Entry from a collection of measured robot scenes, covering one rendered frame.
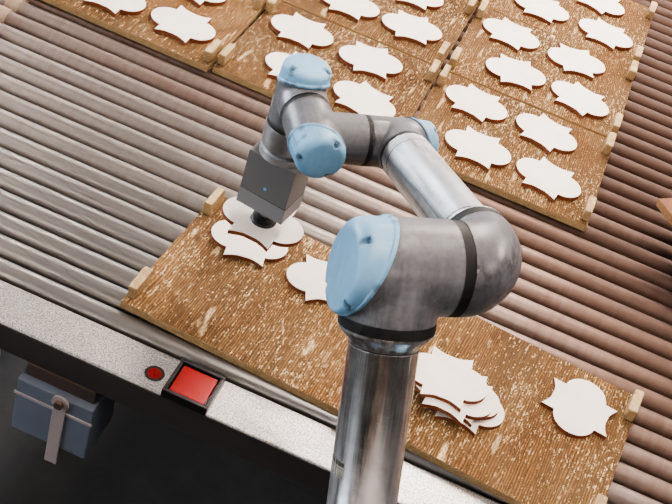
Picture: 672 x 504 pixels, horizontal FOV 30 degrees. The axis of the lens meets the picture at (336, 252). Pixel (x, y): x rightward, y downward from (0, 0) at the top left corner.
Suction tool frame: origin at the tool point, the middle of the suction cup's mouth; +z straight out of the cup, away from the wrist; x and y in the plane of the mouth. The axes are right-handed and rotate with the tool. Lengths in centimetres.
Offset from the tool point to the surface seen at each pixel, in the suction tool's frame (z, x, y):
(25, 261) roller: 16.6, 17.9, 31.4
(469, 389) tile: 10.8, -2.3, -41.3
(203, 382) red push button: 14.8, 22.0, -6.2
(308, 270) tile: 13.3, -10.9, -6.5
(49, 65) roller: 16, -29, 63
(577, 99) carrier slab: 13, -106, -25
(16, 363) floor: 108, -33, 64
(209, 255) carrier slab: 14.1, -2.6, 8.7
